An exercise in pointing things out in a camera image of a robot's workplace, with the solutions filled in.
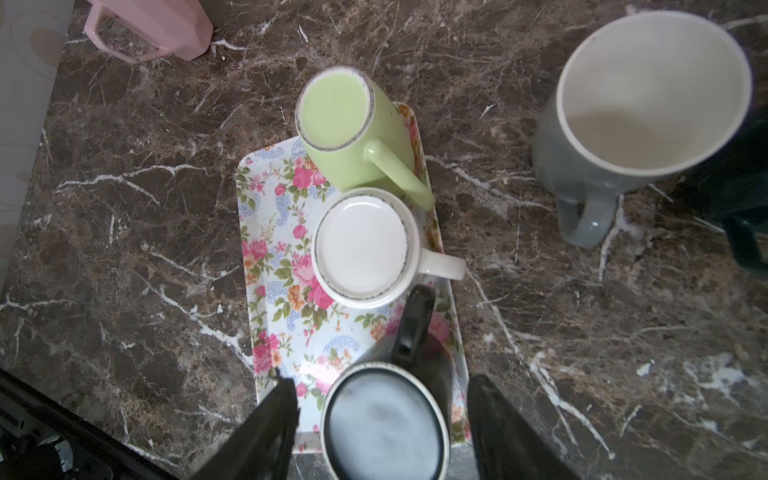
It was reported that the black metal cup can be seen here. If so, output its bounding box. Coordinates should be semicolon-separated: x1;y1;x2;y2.
320;285;453;479

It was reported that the dark green ceramic mug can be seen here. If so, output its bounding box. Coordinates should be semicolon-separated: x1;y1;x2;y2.
683;105;767;278

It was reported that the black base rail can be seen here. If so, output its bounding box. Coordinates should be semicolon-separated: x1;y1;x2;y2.
1;370;174;479

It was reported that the floral rectangular serving tray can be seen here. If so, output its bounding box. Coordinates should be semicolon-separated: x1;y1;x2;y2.
236;136;471;454

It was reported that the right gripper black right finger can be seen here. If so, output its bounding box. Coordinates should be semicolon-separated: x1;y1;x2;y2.
467;374;578;479

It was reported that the pink ceramic mug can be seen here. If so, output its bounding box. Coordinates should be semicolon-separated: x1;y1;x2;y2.
84;0;213;64

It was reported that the grey ceramic mug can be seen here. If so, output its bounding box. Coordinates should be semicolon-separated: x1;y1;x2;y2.
532;11;753;248

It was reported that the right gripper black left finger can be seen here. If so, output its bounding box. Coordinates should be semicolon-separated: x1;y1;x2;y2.
192;378;300;479

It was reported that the white ceramic mug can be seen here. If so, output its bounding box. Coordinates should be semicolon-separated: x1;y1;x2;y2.
311;188;467;309

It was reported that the light green ceramic mug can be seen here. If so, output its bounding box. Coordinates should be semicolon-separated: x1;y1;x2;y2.
295;66;436;211

